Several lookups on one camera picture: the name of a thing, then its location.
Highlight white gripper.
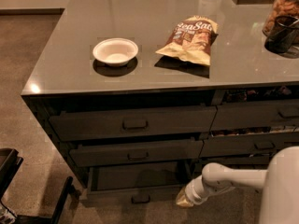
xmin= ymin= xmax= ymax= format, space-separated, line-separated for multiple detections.
xmin=176 ymin=175 xmax=214 ymax=207

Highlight drawer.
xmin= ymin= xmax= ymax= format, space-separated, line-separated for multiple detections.
xmin=50 ymin=105 xmax=216 ymax=141
xmin=80 ymin=160 xmax=194 ymax=206
xmin=69 ymin=137 xmax=203 ymax=167
xmin=200 ymin=132 xmax=299 ymax=158
xmin=200 ymin=155 xmax=271 ymax=165
xmin=211 ymin=99 xmax=299 ymax=131

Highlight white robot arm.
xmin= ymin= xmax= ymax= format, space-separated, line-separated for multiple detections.
xmin=176 ymin=147 xmax=299 ymax=224

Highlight dark counter cabinet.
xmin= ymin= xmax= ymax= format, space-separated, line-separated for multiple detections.
xmin=21 ymin=0 xmax=299 ymax=192

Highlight white paper bowl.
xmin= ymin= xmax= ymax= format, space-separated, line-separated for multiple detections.
xmin=93 ymin=38 xmax=138 ymax=67

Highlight sea salt chips bag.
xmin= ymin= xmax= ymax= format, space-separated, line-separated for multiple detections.
xmin=157 ymin=16 xmax=218 ymax=66

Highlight black mesh cup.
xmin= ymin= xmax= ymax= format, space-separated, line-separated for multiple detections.
xmin=264 ymin=15 xmax=299 ymax=53

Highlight glass snack jar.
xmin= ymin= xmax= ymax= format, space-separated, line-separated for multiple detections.
xmin=263 ymin=0 xmax=299 ymax=35

